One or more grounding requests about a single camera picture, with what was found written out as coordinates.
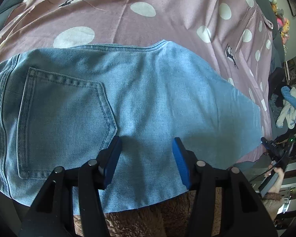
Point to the row of plush toys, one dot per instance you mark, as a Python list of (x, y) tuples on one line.
[(278, 12)]

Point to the blue and white clothes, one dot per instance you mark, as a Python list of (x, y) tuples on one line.
[(289, 103)]

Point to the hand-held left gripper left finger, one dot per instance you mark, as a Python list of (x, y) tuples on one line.
[(112, 161)]

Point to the grey cushion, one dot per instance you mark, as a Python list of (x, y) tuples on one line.
[(5, 2)]

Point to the pink polka dot bed sheet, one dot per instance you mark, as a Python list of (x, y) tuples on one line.
[(162, 12)]

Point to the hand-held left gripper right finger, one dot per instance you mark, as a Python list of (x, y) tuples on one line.
[(180, 163)]

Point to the light blue denim pants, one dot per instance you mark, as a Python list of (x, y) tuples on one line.
[(143, 98)]

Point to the person's right hand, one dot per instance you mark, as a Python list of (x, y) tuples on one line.
[(279, 179)]

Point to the brown fleece clothing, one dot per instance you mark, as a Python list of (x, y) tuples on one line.
[(148, 221)]

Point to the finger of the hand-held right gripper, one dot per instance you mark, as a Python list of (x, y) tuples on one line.
[(267, 143)]

